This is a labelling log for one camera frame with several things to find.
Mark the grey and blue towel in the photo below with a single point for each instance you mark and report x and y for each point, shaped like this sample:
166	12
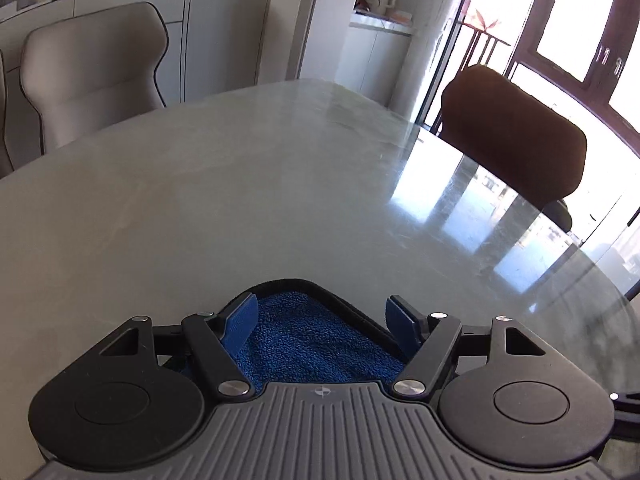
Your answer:
308	335

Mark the white sideboard cabinet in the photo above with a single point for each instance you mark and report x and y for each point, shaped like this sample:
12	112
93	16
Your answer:
109	19

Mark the brown upholstered chair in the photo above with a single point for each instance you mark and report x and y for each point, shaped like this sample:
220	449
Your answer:
517	138

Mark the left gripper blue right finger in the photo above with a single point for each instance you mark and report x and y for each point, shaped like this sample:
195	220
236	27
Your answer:
428	341

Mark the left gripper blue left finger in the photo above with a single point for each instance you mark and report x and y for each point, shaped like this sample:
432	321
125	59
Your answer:
215	340

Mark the beige chair near sideboard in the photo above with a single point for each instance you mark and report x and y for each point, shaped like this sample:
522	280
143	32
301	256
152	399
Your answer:
80	85

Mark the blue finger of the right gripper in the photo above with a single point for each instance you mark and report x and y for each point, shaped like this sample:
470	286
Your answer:
627	416

